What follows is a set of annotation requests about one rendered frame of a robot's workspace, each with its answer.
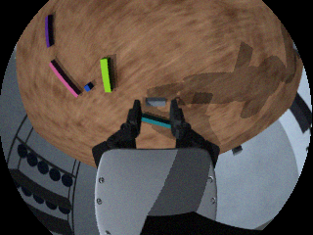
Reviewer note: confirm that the lime green rod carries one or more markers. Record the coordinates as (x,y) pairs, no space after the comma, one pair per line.
(107,73)

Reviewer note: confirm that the turquoise rod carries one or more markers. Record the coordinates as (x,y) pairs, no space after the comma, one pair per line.
(156,120)

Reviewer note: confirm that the pink rod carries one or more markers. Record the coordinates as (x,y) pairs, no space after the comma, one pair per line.
(63,78)

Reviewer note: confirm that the purple rod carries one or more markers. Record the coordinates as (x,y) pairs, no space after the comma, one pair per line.
(49,31)

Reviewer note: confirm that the small blue cube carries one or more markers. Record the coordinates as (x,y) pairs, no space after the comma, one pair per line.
(88,86)

